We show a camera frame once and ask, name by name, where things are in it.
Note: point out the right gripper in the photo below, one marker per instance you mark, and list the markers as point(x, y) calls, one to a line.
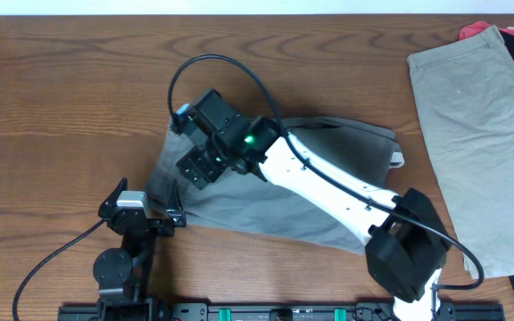
point(195, 162)

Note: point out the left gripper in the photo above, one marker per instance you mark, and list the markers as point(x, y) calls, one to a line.
point(174, 214)

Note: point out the grey shorts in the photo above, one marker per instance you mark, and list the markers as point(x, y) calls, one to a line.
point(245, 203)

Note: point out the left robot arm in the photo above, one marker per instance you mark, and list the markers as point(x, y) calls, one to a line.
point(122, 273)

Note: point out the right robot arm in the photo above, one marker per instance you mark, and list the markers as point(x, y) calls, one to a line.
point(402, 235)

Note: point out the beige khaki shorts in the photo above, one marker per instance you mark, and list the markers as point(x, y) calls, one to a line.
point(464, 94)

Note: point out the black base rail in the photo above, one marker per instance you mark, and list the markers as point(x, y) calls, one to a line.
point(368, 311)

